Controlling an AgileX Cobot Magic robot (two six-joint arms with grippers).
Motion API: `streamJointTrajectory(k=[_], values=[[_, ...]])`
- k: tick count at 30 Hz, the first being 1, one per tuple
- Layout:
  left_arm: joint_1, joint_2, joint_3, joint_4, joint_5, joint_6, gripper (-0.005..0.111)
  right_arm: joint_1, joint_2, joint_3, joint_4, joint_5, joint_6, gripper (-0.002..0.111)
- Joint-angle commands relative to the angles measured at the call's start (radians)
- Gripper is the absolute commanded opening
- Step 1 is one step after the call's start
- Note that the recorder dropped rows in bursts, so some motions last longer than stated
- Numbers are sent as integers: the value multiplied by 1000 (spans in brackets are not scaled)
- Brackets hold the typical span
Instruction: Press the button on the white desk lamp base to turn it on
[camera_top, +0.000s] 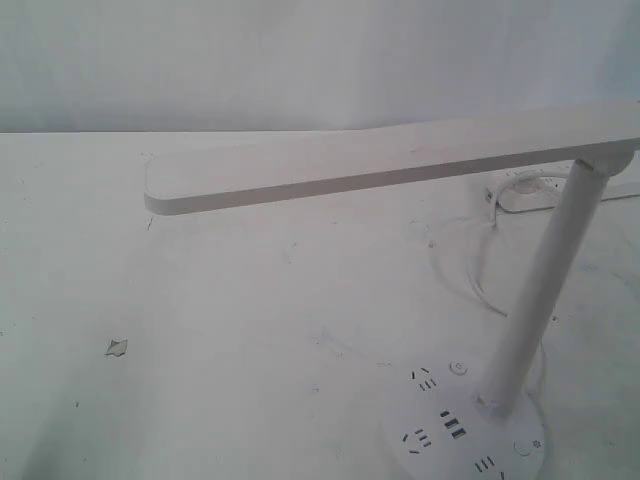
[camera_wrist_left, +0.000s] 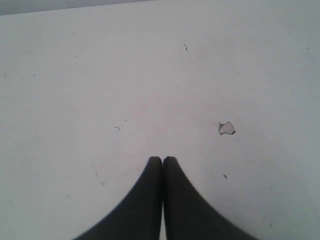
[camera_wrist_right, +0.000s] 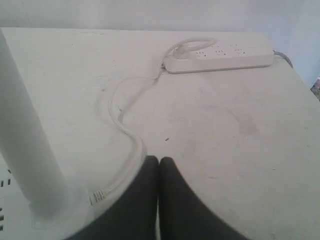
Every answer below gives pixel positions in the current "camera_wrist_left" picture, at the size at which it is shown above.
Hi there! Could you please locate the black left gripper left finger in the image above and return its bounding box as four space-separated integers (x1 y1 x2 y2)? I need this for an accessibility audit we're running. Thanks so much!
76 156 163 240

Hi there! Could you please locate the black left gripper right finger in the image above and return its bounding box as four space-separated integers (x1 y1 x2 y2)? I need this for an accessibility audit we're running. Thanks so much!
162 156 255 240

